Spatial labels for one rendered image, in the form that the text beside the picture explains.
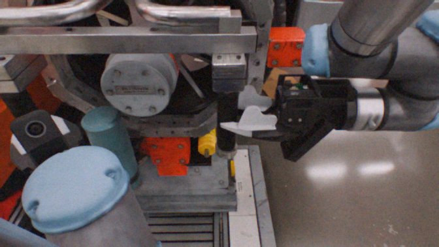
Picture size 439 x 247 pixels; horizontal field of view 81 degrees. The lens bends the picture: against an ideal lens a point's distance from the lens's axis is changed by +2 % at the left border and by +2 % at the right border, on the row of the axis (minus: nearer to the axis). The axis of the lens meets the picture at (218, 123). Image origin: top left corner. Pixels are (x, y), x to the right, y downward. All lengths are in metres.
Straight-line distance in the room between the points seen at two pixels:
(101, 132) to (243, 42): 0.39
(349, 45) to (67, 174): 0.33
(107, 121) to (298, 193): 1.03
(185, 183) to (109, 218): 0.89
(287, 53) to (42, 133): 0.50
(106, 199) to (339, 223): 1.24
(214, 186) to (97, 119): 0.60
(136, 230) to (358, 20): 0.30
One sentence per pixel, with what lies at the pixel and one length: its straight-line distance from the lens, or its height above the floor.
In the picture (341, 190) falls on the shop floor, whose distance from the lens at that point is 1.49.
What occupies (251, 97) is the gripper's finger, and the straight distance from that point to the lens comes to 0.46.
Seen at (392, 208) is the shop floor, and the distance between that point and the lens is 1.54.
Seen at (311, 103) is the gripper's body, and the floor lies 0.89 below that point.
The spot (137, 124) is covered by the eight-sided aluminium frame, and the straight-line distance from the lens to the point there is 0.79.
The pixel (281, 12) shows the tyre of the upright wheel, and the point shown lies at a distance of 0.68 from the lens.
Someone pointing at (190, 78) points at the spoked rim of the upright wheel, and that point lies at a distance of 0.77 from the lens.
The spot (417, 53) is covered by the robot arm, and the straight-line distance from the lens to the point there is 0.44.
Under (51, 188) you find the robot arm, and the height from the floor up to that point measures 0.97.
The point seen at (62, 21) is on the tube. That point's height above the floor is 0.99.
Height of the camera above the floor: 1.13
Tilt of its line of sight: 42 degrees down
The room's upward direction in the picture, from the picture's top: straight up
